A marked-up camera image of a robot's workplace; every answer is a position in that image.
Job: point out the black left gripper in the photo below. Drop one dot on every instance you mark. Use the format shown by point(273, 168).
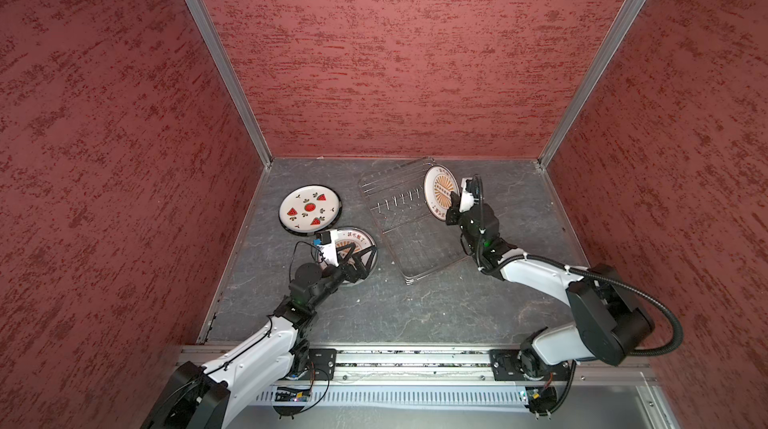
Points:
point(354, 275)

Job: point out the orange sunburst plate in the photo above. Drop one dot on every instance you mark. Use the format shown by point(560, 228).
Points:
point(350, 234)
point(438, 186)

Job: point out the brown striped rim plate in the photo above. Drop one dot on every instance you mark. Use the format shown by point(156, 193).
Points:
point(288, 230)

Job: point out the watermelon pattern white plate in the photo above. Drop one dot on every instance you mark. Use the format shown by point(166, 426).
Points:
point(310, 208)

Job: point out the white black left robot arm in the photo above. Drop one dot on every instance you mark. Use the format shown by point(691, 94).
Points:
point(213, 394)

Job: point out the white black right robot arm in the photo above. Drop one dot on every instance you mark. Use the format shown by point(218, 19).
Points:
point(608, 323)

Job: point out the left circuit board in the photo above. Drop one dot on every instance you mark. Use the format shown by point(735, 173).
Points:
point(292, 395)

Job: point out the circuit board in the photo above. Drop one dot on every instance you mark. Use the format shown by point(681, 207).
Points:
point(292, 395)
point(541, 400)

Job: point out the right circuit board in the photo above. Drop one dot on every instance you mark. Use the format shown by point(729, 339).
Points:
point(541, 400)

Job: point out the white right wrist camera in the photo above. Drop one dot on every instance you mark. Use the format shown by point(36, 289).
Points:
point(467, 197)

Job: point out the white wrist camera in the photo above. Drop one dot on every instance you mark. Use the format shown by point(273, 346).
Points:
point(325, 244)
point(467, 197)

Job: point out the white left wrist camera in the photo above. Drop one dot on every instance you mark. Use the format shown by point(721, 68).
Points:
point(325, 244)

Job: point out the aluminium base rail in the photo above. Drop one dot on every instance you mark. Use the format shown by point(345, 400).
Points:
point(448, 378)

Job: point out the aluminium left corner post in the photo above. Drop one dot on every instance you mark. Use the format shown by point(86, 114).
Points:
point(218, 53)

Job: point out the aluminium corner post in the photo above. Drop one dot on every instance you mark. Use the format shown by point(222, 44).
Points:
point(218, 53)
point(619, 28)

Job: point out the aluminium right corner post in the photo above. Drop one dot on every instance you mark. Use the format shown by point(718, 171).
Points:
point(619, 28)

